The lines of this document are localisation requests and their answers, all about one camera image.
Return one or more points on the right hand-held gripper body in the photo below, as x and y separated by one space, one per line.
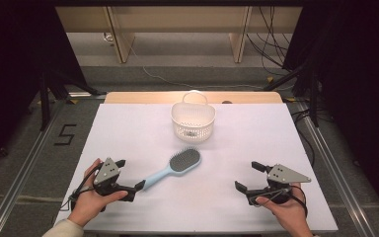
281 179

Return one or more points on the white table sheet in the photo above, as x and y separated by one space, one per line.
210 197

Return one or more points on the metal floor rail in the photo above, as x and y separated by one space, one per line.
16 187
339 177

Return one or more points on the black curtain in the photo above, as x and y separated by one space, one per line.
13 65
358 82

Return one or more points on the light blue hairbrush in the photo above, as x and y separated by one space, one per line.
184 161

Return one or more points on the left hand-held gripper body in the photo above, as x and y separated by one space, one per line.
107 173

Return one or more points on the wooden table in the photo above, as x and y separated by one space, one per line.
138 97

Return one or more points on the person's right hand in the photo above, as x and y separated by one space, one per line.
289 214

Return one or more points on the white plastic basket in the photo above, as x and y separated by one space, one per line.
193 120

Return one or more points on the beige wooden desk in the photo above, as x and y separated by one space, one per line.
177 19

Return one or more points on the black tripod stand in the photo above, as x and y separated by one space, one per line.
313 98
44 98

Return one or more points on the person's left hand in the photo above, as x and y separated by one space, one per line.
85 200

